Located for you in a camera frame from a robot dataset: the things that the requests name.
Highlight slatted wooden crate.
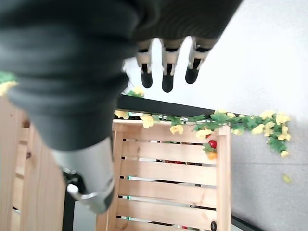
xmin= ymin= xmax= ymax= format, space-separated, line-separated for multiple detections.
xmin=96 ymin=119 xmax=232 ymax=231
xmin=0 ymin=95 xmax=67 ymax=231

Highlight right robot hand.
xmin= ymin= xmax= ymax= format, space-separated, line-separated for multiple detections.
xmin=0 ymin=0 xmax=244 ymax=215

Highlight yellow flower vine garland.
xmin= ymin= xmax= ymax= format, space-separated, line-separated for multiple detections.
xmin=114 ymin=85 xmax=292 ymax=158

